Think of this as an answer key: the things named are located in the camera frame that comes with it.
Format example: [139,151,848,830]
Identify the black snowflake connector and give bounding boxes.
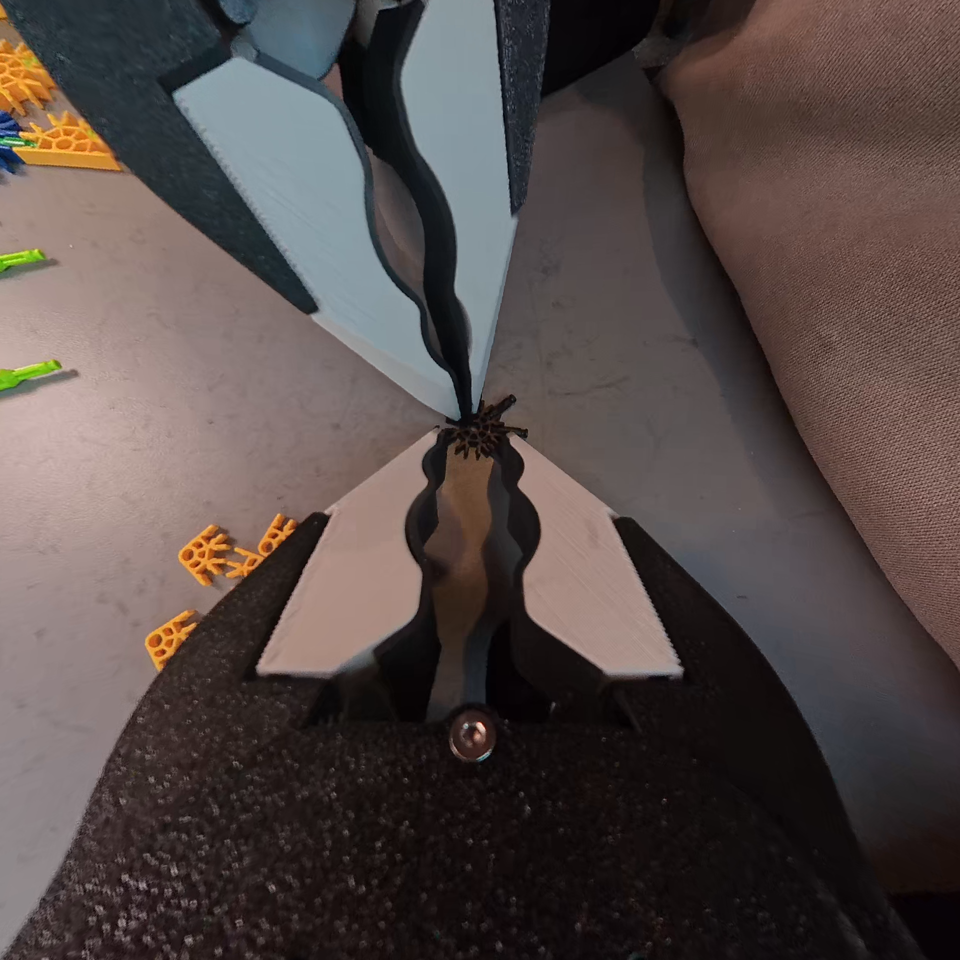
[446,408,509,461]

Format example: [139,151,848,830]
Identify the blue green yellow assembly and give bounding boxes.
[0,37,123,175]

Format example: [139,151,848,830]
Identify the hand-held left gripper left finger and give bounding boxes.
[255,429,445,723]

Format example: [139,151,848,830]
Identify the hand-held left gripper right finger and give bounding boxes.
[507,433,685,726]

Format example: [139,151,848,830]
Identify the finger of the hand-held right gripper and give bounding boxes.
[172,57,468,420]
[366,0,520,415]

